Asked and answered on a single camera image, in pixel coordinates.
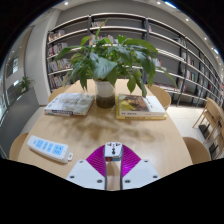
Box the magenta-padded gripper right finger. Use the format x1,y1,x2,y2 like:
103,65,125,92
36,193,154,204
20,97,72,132
120,144,162,191

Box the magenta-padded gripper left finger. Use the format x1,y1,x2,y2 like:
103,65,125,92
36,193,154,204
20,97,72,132
65,144,107,191

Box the small white charger block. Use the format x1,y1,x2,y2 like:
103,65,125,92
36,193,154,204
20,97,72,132
104,142,123,164

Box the white power strip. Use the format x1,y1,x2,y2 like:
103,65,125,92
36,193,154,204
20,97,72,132
26,134,74,164

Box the yellow-edged book stack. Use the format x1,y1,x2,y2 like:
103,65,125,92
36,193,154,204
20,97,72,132
115,93,168,121

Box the white and grey book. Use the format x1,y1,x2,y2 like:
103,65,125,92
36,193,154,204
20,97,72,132
44,92,96,117

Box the slatted wooden chairs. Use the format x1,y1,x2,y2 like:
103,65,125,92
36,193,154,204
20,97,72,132
192,96,224,160

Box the small green floor plant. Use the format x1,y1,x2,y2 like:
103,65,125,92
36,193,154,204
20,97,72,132
18,76,35,94

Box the green potted plant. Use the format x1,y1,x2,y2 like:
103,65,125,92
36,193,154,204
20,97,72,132
54,18,178,109

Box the grey bookshelf unit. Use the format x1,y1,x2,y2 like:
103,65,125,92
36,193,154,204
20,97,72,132
45,12,224,108

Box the round ceiling lights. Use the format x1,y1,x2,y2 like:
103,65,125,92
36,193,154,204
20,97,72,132
63,0,221,56

